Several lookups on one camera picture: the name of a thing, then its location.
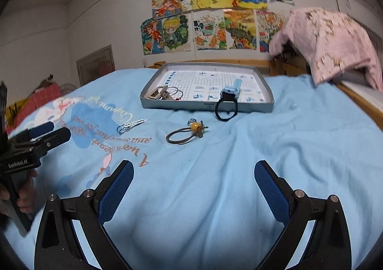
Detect white wavy hair clip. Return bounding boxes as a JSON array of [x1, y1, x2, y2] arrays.
[[123, 119, 147, 129]]

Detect beige hair claw clip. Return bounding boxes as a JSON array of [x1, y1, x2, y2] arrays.
[[145, 85, 173, 100]]

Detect brown cord yellow bead bracelet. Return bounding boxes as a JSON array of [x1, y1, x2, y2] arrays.
[[165, 121, 209, 145]]

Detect black hair tie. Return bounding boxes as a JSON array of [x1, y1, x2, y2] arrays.
[[214, 96, 240, 122]]

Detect silver ring hoops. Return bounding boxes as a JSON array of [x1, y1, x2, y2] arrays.
[[162, 86, 184, 101]]

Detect left hand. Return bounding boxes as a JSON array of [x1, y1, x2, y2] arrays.
[[1, 169, 38, 216]]

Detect red plaid cloth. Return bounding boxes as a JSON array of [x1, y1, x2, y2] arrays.
[[5, 82, 62, 134]]

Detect mermaid drawing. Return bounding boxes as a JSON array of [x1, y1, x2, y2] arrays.
[[140, 18, 165, 55]]

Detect light blue cartoon bedsheet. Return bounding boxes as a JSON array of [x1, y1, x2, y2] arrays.
[[19, 69, 382, 269]]

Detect blond boy drawing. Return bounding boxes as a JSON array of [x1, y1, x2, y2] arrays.
[[162, 15, 191, 53]]

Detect orange girl swimming drawing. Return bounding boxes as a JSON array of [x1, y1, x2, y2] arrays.
[[151, 0, 182, 19]]

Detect grey shallow tray box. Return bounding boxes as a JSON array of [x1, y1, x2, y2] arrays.
[[140, 62, 275, 113]]

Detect fish and turtle drawing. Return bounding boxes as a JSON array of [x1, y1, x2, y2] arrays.
[[193, 10, 227, 51]]

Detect pink floral cloth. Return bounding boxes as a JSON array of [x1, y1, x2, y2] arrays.
[[269, 7, 382, 91]]

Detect landscape tree drawing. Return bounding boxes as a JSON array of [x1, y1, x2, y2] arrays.
[[223, 9, 257, 50]]

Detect red white poster drawing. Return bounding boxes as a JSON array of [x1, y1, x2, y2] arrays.
[[256, 11, 285, 53]]

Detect brown wall cabinet door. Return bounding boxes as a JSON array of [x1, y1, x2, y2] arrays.
[[76, 45, 116, 86]]

